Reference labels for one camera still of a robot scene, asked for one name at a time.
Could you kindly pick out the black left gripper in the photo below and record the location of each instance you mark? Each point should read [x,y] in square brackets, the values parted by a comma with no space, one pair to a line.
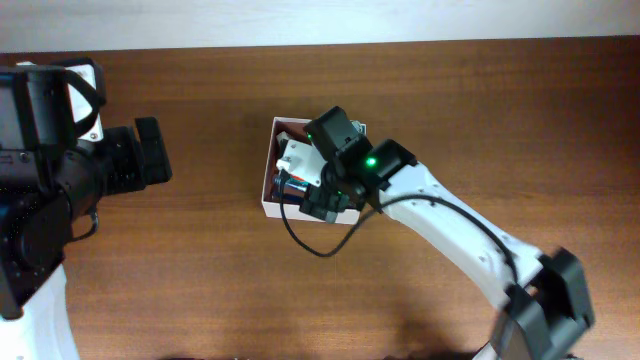
[124,145]

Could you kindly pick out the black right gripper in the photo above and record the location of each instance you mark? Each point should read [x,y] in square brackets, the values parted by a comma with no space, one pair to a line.
[321,202]

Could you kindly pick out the blue and white toothbrush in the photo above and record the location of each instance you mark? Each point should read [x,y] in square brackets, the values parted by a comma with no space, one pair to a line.
[294,190]

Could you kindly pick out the teal mouthwash bottle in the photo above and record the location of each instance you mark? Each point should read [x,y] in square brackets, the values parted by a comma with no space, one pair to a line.
[360,127]

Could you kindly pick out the green and white soap box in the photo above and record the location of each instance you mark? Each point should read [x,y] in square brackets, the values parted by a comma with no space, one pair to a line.
[282,138]

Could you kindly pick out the green and white toothpaste tube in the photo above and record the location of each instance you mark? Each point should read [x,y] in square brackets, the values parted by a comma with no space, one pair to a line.
[300,179]

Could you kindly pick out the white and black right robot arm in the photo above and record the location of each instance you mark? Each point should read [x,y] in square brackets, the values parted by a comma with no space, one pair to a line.
[543,300]

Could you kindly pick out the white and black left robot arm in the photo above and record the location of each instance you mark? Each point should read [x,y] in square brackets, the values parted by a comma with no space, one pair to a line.
[57,163]

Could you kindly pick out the white cardboard box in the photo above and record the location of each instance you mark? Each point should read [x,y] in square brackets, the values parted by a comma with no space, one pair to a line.
[294,128]

